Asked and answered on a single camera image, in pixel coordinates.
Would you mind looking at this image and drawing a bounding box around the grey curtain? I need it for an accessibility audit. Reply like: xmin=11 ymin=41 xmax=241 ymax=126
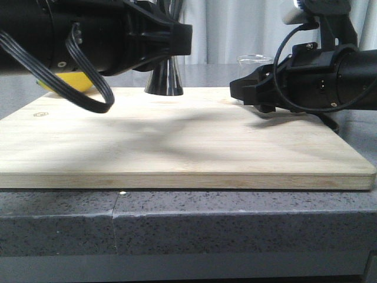
xmin=178 ymin=1 xmax=376 ymax=65

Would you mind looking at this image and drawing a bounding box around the black board handle strap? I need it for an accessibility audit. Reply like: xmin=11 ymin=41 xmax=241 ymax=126
xmin=316 ymin=111 xmax=341 ymax=133

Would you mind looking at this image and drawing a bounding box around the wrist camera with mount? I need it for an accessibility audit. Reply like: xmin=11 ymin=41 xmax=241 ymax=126
xmin=280 ymin=0 xmax=358 ymax=51

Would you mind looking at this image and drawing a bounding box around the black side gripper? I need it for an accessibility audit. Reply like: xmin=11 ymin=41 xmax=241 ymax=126
xmin=1 ymin=1 xmax=132 ymax=76
xmin=230 ymin=44 xmax=376 ymax=113

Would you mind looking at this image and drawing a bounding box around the yellow lemon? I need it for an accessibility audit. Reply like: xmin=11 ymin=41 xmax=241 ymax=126
xmin=55 ymin=72 xmax=94 ymax=92

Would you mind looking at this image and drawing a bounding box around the clear glass beaker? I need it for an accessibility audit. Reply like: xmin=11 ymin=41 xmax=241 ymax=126
xmin=237 ymin=54 xmax=273 ymax=78

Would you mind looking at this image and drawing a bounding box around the wooden cutting board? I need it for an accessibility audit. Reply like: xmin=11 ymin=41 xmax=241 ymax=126
xmin=1 ymin=88 xmax=376 ymax=190

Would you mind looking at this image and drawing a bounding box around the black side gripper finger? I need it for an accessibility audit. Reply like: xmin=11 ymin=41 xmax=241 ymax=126
xmin=123 ymin=1 xmax=193 ymax=72

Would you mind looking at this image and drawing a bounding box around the black round cable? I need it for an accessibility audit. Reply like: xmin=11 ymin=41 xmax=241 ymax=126
xmin=273 ymin=22 xmax=377 ymax=114

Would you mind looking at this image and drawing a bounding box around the silver double jigger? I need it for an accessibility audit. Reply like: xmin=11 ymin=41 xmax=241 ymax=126
xmin=144 ymin=1 xmax=184 ymax=96

